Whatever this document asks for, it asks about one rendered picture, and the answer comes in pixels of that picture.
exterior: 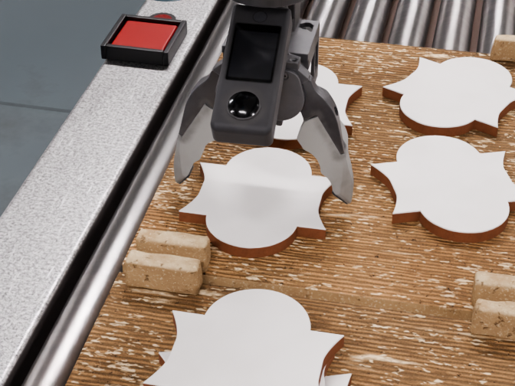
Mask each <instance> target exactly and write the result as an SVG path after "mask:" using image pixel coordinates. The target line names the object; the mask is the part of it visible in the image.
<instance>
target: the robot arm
mask: <svg viewBox="0 0 515 386"><path fill-rule="evenodd" d="M232 1H234V2H237V3H240V4H242V5H234V7H233V10H232V14H231V21H230V25H229V29H228V35H227V37H226V39H225V41H224V43H223V45H222V46H221V47H222V53H223V59H221V60H220V61H219V62H217V64H216V65H215V66H214V67H213V69H212V72H211V73H210V74H209V75H208V76H205V77H203V78H202V79H201V80H200V81H199V82H198V83H197V84H196V85H195V87H194V89H193V90H192V92H191V94H190V96H189V98H188V100H187V103H186V105H185V109H184V113H183V116H182V122H181V126H180V130H179V137H178V141H177V145H176V148H175V156H174V175H175V181H176V183H178V184H182V183H183V182H184V181H185V180H186V179H187V178H188V177H189V176H190V174H191V172H192V170H193V168H194V165H193V163H194V162H196V161H198V160H199V159H200V158H201V156H202V153H203V152H204V149H205V146H206V145H207V144H208V143H210V142H212V141H216V142H228V143H236V144H245V145H253V146H270V145H271V144H272V143H273V141H274V133H275V128H276V125H277V126H282V124H283V121H284V120H288V119H292V118H294V117H295V116H296V115H298V114H299V112H301V115H302V117H303V122H302V124H301V126H300V130H299V132H298V135H297V141H298V142H299V143H300V145H301V146H302V147H303V149H304V150H306V151H308V152H309V153H311V154H312V155H313V156H314V157H315V158H316V159H317V161H318V162H319V164H320V171H321V173H322V174H323V175H324V176H326V177H327V178H328V179H329V181H330V183H331V185H332V188H333V190H332V193H333V195H334V196H336V197H337V198H338V199H339V200H341V201H342V202H344V203H345V204H349V203H351V201H352V197H353V186H354V179H353V170H352V164H351V161H350V157H349V151H348V134H347V131H346V127H345V126H344V125H343V123H342V121H341V120H340V115H339V111H338V109H337V106H336V103H335V101H334V100H333V98H332V96H331V95H330V93H329V92H328V91H327V90H326V89H324V88H322V87H320V86H317V84H316V80H317V76H318V60H319V40H320V22H319V21H310V20H303V19H301V18H300V3H301V2H302V1H304V0H232ZM304 27H310V28H312V31H311V32H310V31H308V30H307V29H306V28H304ZM310 63H311V70H310V72H309V71H308V70H309V67H310Z"/></svg>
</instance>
